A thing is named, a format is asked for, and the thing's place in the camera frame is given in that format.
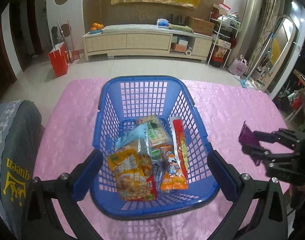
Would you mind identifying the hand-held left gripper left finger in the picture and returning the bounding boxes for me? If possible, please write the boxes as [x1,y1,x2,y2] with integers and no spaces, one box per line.
[22,149,104,240]

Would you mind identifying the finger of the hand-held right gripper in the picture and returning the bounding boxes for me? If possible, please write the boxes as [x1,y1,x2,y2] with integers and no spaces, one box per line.
[253,128,305,143]
[242,143,297,167]

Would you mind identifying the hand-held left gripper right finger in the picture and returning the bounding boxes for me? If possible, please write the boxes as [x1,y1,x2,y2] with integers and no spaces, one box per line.
[207,150,289,240]

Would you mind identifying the purple snack packet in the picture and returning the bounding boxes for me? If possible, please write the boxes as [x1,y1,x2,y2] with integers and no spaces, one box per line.
[238,121,261,168]

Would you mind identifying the yellow snack packet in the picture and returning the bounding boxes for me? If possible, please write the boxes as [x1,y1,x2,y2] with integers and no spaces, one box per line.
[107,149,159,202]

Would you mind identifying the orange snack packet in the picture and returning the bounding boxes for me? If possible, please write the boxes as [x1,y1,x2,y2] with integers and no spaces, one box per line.
[160,144,189,191]

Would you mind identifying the long red snack packet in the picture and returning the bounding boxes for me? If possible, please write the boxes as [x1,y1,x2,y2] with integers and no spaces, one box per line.
[170,116,189,181]

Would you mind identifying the blue white snack packet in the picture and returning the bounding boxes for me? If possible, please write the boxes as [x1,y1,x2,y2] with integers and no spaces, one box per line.
[114,124,148,153]

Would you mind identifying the grey gum packet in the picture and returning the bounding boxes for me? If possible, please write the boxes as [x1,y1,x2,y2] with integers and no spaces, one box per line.
[150,159,169,183]

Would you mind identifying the green label cracker packet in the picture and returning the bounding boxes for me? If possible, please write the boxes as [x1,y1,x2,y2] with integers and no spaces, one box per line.
[136,115,168,147]

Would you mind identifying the blue plastic basket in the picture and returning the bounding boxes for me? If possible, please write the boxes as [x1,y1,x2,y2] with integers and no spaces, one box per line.
[90,76,220,221]

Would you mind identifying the pink tablecloth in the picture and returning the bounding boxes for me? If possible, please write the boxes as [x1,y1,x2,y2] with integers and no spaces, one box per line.
[34,79,292,240]

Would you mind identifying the wooden folding table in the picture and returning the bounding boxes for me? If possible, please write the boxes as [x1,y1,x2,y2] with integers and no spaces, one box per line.
[285,69,305,122]

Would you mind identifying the mop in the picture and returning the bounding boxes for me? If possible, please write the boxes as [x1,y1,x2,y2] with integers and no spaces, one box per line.
[234,31,276,88]

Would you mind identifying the pink bag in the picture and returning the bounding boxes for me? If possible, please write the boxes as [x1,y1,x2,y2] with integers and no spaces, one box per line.
[228,54,249,76]

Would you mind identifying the grey printed chair cover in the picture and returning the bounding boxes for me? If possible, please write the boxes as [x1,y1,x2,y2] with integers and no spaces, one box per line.
[0,100,43,240]

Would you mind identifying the standing mirror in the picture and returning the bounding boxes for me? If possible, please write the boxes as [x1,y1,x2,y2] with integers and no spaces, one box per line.
[264,15,299,93]

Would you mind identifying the red gift box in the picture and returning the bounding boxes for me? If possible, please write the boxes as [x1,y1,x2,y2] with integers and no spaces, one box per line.
[213,48,229,68]

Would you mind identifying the white metal rack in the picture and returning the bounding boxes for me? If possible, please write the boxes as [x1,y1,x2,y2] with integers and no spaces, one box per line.
[207,11,241,68]

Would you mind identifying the red paper bag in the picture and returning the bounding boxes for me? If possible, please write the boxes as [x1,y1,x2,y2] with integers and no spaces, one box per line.
[48,42,69,79]

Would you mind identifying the patterned curtain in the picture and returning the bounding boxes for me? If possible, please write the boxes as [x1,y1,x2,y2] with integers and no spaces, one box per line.
[250,0,283,68]

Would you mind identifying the glass sliding door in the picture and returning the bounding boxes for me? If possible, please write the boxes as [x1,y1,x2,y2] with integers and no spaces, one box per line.
[288,0,305,80]

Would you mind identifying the tall silver air conditioner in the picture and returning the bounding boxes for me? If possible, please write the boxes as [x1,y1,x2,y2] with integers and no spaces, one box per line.
[239,0,265,63]

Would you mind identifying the small orange box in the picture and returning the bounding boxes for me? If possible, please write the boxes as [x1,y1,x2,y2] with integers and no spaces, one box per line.
[171,43,187,53]

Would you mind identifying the brown cardboard box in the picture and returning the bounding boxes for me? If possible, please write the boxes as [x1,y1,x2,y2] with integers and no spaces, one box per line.
[188,17,216,36]

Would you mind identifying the white red box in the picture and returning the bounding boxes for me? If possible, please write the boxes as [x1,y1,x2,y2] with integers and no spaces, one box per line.
[212,2,232,16]

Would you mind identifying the black bag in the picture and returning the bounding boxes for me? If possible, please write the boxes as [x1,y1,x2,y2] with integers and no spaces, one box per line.
[51,21,67,49]

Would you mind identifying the green folded mat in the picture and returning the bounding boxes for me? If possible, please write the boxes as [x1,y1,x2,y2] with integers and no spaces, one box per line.
[168,24,194,33]

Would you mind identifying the beige cabinet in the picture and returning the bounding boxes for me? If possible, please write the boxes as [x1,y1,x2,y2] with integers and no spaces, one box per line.
[82,24,214,61]

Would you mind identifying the black router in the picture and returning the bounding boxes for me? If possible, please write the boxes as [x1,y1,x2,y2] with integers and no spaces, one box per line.
[170,14,189,26]

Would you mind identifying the dark wooden door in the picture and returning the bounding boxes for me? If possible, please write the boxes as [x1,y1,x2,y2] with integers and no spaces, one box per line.
[9,0,44,72]

